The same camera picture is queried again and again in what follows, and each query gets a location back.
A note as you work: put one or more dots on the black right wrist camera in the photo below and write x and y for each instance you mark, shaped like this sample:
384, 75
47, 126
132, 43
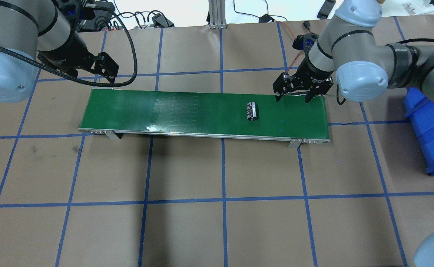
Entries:
305, 42

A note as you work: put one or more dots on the aluminium frame post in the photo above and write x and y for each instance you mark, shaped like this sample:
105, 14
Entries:
216, 14

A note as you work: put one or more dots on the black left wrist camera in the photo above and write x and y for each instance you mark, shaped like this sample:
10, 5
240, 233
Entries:
84, 10

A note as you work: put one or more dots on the green conveyor belt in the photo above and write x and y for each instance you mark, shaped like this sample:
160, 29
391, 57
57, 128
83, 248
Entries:
210, 115

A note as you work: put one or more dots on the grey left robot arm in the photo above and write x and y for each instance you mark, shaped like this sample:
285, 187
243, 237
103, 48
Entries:
46, 30

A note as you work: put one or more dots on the blue plastic bin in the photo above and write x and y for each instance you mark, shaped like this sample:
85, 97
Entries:
419, 110

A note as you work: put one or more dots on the dark brown cylindrical capacitor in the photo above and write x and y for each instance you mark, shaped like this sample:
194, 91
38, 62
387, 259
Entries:
252, 111

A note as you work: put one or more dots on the black power adapter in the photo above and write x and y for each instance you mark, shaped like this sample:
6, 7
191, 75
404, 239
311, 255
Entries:
160, 21

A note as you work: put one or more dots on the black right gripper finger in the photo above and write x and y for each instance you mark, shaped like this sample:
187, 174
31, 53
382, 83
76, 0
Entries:
309, 96
278, 96

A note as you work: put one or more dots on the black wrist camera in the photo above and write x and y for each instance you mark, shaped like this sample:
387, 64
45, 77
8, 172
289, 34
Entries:
84, 10
305, 42

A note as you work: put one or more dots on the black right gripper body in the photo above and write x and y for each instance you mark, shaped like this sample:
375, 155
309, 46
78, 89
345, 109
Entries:
312, 73

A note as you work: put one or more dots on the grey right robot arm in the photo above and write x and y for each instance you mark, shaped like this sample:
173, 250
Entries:
363, 70

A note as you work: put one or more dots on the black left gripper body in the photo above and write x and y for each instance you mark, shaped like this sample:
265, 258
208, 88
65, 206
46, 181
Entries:
69, 50

